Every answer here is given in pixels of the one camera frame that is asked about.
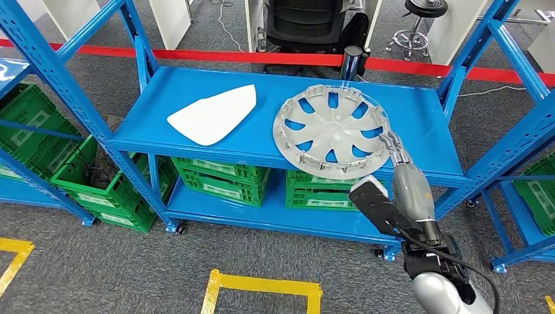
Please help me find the white desk panel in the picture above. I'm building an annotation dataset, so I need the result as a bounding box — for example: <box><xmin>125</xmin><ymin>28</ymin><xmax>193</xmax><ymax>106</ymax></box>
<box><xmin>526</xmin><ymin>22</ymin><xmax>555</xmax><ymax>74</ymax></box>
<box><xmin>15</xmin><ymin>0</ymin><xmax>49</xmax><ymax>24</ymax></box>
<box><xmin>243</xmin><ymin>0</ymin><xmax>266</xmax><ymax>54</ymax></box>
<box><xmin>41</xmin><ymin>0</ymin><xmax>103</xmax><ymax>42</ymax></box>
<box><xmin>427</xmin><ymin>0</ymin><xmax>491</xmax><ymax>67</ymax></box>
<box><xmin>149</xmin><ymin>0</ymin><xmax>193</xmax><ymax>51</ymax></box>
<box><xmin>363</xmin><ymin>0</ymin><xmax>384</xmax><ymax>49</ymax></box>

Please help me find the black backpack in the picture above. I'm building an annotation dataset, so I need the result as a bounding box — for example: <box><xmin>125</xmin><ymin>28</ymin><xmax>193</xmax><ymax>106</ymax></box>
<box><xmin>338</xmin><ymin>12</ymin><xmax>372</xmax><ymax>77</ymax></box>

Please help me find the blue metal shelf rack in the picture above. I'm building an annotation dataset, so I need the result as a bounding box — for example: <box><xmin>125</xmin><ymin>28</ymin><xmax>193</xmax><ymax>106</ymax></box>
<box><xmin>0</xmin><ymin>0</ymin><xmax>555</xmax><ymax>262</ymax></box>
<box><xmin>466</xmin><ymin>138</ymin><xmax>555</xmax><ymax>275</ymax></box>
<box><xmin>0</xmin><ymin>57</ymin><xmax>96</xmax><ymax>227</ymax></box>

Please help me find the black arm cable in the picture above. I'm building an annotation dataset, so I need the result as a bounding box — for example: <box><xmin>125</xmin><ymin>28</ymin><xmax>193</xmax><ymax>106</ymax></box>
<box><xmin>392</xmin><ymin>223</ymin><xmax>500</xmax><ymax>314</ymax></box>

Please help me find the dark grey floor box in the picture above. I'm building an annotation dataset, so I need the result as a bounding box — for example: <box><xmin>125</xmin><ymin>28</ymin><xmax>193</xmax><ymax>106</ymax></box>
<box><xmin>103</xmin><ymin>114</ymin><xmax>126</xmax><ymax>131</ymax></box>

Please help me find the black cable bundle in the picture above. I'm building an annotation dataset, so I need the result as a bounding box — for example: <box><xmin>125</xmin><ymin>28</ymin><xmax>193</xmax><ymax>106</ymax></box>
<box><xmin>82</xmin><ymin>150</ymin><xmax>122</xmax><ymax>190</ymax></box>

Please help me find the black office chair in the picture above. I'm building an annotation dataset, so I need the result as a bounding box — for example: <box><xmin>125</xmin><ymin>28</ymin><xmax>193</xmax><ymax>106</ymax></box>
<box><xmin>262</xmin><ymin>0</ymin><xmax>351</xmax><ymax>78</ymax></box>

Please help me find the blue chrome stanchion post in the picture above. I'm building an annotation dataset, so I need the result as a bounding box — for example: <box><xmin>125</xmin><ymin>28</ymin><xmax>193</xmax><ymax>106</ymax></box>
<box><xmin>339</xmin><ymin>45</ymin><xmax>364</xmax><ymax>82</ymax></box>

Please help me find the white floor cable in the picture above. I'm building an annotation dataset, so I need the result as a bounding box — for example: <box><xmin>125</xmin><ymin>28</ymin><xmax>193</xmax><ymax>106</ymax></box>
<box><xmin>455</xmin><ymin>85</ymin><xmax>526</xmax><ymax>98</ymax></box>
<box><xmin>204</xmin><ymin>0</ymin><xmax>247</xmax><ymax>54</ymax></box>

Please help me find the black round stool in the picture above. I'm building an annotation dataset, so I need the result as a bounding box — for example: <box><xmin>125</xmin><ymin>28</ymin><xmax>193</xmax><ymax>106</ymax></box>
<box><xmin>385</xmin><ymin>0</ymin><xmax>450</xmax><ymax>62</ymax></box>

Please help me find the green plastic crate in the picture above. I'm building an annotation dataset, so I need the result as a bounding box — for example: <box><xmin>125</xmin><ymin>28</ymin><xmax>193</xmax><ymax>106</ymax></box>
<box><xmin>285</xmin><ymin>169</ymin><xmax>387</xmax><ymax>192</ymax></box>
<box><xmin>285</xmin><ymin>185</ymin><xmax>374</xmax><ymax>212</ymax></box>
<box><xmin>0</xmin><ymin>83</ymin><xmax>83</xmax><ymax>166</ymax></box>
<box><xmin>177</xmin><ymin>169</ymin><xmax>266</xmax><ymax>209</ymax></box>
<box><xmin>170</xmin><ymin>156</ymin><xmax>272</xmax><ymax>186</ymax></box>
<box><xmin>51</xmin><ymin>134</ymin><xmax>179</xmax><ymax>214</ymax></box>
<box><xmin>511</xmin><ymin>150</ymin><xmax>555</xmax><ymax>237</ymax></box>
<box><xmin>84</xmin><ymin>189</ymin><xmax>159</xmax><ymax>234</ymax></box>
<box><xmin>0</xmin><ymin>137</ymin><xmax>88</xmax><ymax>182</ymax></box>

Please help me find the white curved plastic panel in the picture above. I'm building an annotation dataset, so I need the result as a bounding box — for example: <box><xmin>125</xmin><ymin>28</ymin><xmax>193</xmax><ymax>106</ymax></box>
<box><xmin>166</xmin><ymin>84</ymin><xmax>257</xmax><ymax>147</ymax></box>

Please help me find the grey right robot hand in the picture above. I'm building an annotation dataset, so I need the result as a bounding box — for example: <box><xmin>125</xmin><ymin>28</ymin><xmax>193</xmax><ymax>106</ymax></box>
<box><xmin>379</xmin><ymin>129</ymin><xmax>437</xmax><ymax>224</ymax></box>

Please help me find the red barrier belt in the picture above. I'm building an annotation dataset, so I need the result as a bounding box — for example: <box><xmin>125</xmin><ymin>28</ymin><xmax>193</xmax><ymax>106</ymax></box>
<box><xmin>0</xmin><ymin>38</ymin><xmax>346</xmax><ymax>67</ymax></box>
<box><xmin>364</xmin><ymin>57</ymin><xmax>555</xmax><ymax>86</ymax></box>

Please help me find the grey plastic wheel cover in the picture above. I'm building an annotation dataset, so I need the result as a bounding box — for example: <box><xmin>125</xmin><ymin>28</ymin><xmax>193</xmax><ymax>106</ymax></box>
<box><xmin>272</xmin><ymin>84</ymin><xmax>393</xmax><ymax>181</ymax></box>

